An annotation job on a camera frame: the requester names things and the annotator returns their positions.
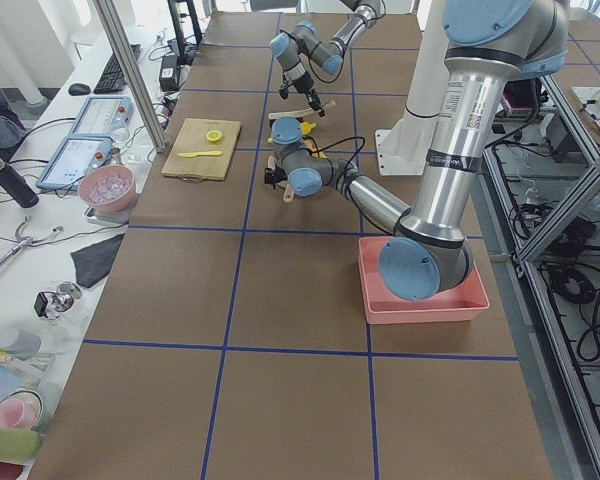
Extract black power adapter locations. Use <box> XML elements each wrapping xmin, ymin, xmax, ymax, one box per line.
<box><xmin>159</xmin><ymin>54</ymin><xmax>180</xmax><ymax>92</ymax></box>

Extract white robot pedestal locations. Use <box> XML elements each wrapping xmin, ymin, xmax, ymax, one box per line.
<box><xmin>376</xmin><ymin>0</ymin><xmax>449</xmax><ymax>176</ymax></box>

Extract yellow toy ginger root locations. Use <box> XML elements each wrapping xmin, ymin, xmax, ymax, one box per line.
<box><xmin>304</xmin><ymin>139</ymin><xmax>327</xmax><ymax>159</ymax></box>

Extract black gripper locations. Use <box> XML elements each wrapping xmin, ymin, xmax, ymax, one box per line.
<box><xmin>264</xmin><ymin>167</ymin><xmax>287</xmax><ymax>187</ymax></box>
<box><xmin>278</xmin><ymin>72</ymin><xmax>325</xmax><ymax>117</ymax></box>

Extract metal stand rod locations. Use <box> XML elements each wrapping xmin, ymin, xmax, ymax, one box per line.
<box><xmin>0</xmin><ymin>216</ymin><xmax>64</xmax><ymax>268</ymax></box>

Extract yellow toy corn cob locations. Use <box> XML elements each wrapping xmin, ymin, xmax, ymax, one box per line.
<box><xmin>300</xmin><ymin>121</ymin><xmax>316</xmax><ymax>136</ymax></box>

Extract wooden hand brush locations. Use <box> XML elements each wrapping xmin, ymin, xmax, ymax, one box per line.
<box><xmin>267</xmin><ymin>100</ymin><xmax>336</xmax><ymax>120</ymax></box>

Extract beige plastic dustpan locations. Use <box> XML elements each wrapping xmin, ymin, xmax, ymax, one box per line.
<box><xmin>267</xmin><ymin>155</ymin><xmax>295</xmax><ymax>203</ymax></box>

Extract pink plastic bin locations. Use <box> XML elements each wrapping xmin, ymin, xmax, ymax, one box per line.
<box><xmin>358</xmin><ymin>236</ymin><xmax>490</xmax><ymax>325</ymax></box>

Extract pink cup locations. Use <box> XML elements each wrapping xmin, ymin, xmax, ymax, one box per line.
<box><xmin>0</xmin><ymin>391</ymin><xmax>43</xmax><ymax>430</ymax></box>

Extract yellow toy knife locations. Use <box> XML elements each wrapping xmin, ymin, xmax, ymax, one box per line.
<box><xmin>176</xmin><ymin>150</ymin><xmax>223</xmax><ymax>159</ymax></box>

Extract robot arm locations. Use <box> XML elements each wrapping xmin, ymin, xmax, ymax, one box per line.
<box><xmin>269</xmin><ymin>1</ymin><xmax>386</xmax><ymax>117</ymax></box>
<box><xmin>271</xmin><ymin>1</ymin><xmax>570</xmax><ymax>301</ymax></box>

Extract far teach pendant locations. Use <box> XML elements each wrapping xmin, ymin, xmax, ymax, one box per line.
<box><xmin>70</xmin><ymin>95</ymin><xmax>133</xmax><ymax>136</ymax></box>

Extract teach pendant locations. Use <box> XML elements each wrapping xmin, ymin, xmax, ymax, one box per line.
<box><xmin>35</xmin><ymin>135</ymin><xmax>113</xmax><ymax>191</ymax></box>
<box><xmin>70</xmin><ymin>95</ymin><xmax>133</xmax><ymax>136</ymax></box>

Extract aluminium frame post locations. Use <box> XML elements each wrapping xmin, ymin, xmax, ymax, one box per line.
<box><xmin>93</xmin><ymin>0</ymin><xmax>167</xmax><ymax>153</ymax></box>

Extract dark grey cloth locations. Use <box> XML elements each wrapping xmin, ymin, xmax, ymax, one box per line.
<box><xmin>70</xmin><ymin>234</ymin><xmax>124</xmax><ymax>288</ymax></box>

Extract black water bottle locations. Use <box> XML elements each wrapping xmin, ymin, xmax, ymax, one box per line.
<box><xmin>0</xmin><ymin>157</ymin><xmax>39</xmax><ymax>208</ymax></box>

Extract pink bowl with ice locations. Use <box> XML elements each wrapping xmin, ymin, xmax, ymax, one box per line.
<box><xmin>78</xmin><ymin>165</ymin><xmax>137</xmax><ymax>213</ymax></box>

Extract yellow lemon half toy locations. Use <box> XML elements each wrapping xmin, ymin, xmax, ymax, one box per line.
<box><xmin>205</xmin><ymin>129</ymin><xmax>224</xmax><ymax>143</ymax></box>

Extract grey cup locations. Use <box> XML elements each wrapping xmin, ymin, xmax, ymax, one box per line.
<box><xmin>0</xmin><ymin>328</ymin><xmax>42</xmax><ymax>359</ymax></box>

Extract black computer mouse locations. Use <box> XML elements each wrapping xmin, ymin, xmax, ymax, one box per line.
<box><xmin>67</xmin><ymin>83</ymin><xmax>91</xmax><ymax>96</ymax></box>

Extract near teach pendant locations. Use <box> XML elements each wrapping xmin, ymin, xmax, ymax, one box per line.
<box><xmin>35</xmin><ymin>135</ymin><xmax>113</xmax><ymax>191</ymax></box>

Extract wooden cutting board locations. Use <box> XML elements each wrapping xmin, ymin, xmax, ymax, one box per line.
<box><xmin>161</xmin><ymin>118</ymin><xmax>241</xmax><ymax>181</ymax></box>

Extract green cup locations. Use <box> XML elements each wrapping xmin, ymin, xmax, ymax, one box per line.
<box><xmin>0</xmin><ymin>428</ymin><xmax>41</xmax><ymax>465</ymax></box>

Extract black keyboard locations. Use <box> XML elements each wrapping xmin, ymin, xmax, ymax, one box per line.
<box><xmin>93</xmin><ymin>54</ymin><xmax>126</xmax><ymax>94</ymax></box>

